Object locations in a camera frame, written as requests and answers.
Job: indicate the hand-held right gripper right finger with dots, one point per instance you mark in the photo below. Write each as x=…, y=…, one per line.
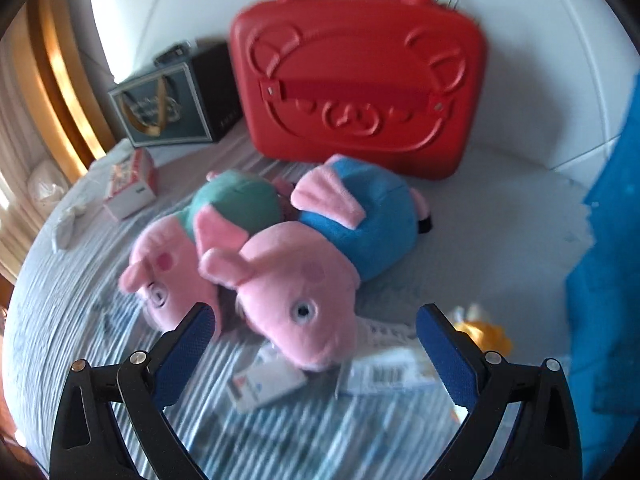
x=445, y=355

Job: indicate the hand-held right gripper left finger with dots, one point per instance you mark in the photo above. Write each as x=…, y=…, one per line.
x=185, y=355

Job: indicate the yellow white plush toy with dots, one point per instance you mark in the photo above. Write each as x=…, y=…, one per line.
x=482, y=332

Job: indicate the white paper hang tag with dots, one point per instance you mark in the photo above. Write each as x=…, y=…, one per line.
x=265, y=380
x=380, y=375

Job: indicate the pig plush teal shirt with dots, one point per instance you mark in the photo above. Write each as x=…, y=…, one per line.
x=165, y=260

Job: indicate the pig plush blue shirt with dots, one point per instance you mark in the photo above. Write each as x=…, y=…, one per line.
x=300, y=280

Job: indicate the small pink carton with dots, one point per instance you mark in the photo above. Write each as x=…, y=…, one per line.
x=130, y=185

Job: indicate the blue plastic storage crate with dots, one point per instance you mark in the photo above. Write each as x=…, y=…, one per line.
x=610, y=260

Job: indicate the striped cloth covered desktop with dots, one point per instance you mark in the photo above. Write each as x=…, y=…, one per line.
x=75, y=285

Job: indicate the white plastic bag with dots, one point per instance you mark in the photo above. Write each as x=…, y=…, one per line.
x=45, y=182

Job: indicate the black gift box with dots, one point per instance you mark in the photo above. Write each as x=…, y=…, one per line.
x=165, y=105

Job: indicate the red plastic toy case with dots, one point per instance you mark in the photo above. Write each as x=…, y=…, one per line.
x=360, y=60

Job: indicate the wooden wall frame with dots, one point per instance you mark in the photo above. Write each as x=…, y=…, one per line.
x=65, y=85

